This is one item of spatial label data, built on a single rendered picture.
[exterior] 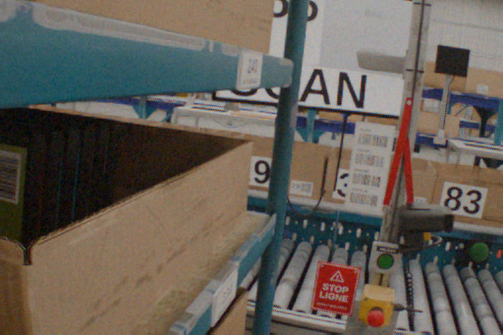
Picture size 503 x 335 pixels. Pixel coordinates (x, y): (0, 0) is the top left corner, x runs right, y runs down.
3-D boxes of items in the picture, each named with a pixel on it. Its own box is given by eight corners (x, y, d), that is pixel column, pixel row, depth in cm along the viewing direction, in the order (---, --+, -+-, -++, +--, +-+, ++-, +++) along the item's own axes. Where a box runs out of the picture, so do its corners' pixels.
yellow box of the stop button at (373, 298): (357, 327, 94) (363, 299, 93) (359, 308, 102) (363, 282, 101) (420, 337, 91) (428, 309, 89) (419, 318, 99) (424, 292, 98)
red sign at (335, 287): (309, 308, 104) (317, 260, 102) (310, 307, 105) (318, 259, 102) (376, 320, 100) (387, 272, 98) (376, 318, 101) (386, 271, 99)
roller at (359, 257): (363, 328, 106) (351, 341, 107) (368, 253, 156) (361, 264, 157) (347, 317, 106) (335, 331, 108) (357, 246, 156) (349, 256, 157)
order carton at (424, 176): (321, 202, 162) (327, 157, 159) (329, 185, 190) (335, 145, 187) (429, 219, 153) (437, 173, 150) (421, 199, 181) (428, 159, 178)
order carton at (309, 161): (216, 186, 172) (220, 141, 169) (240, 171, 200) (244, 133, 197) (319, 202, 162) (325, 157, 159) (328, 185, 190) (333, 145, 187)
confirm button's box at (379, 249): (367, 272, 97) (372, 245, 96) (367, 267, 100) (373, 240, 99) (397, 277, 96) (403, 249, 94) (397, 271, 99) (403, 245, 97)
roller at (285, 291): (283, 324, 111) (264, 322, 112) (312, 252, 161) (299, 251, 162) (283, 307, 110) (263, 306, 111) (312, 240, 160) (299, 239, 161)
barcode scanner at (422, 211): (452, 256, 89) (455, 209, 87) (396, 256, 92) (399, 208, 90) (447, 246, 95) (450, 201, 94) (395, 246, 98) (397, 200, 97)
